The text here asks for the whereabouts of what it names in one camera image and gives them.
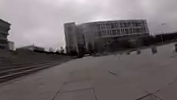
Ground large curved glass building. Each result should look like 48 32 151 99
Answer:
61 10 153 59

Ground grey paved plaza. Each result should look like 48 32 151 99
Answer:
0 41 177 100

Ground low building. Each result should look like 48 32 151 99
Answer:
14 41 47 58

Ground street lamp pole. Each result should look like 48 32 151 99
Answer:
157 22 170 44

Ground wide grey stone stairs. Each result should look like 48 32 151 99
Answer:
0 35 76 87

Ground dark row of trees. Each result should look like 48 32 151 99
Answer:
149 28 177 47

